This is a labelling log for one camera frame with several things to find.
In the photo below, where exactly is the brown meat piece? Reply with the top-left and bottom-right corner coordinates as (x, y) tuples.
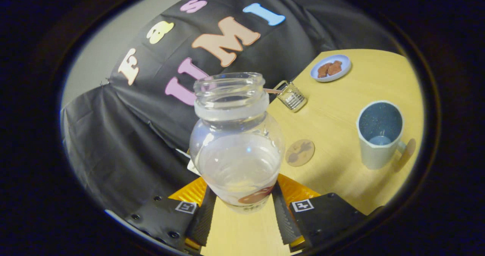
(317, 62), (333, 78)
(327, 60), (343, 76)

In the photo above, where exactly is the pale blue cup wooden handle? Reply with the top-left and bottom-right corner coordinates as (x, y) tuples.
(356, 100), (416, 172)

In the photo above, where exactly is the clear plastic juice bottle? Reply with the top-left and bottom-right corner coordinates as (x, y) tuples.
(189, 72), (285, 214)

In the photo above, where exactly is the pale blue plate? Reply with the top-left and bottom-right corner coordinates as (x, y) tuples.
(310, 54), (352, 83)

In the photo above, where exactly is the round cork coaster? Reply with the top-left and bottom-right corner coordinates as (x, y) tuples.
(285, 139), (316, 167)

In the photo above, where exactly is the wooden table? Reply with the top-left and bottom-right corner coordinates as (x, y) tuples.
(200, 49), (425, 256)

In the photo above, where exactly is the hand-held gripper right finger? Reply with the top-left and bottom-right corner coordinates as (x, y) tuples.
(271, 173), (384, 253)

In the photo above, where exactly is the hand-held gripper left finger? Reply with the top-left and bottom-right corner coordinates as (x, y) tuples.
(125, 176), (217, 253)

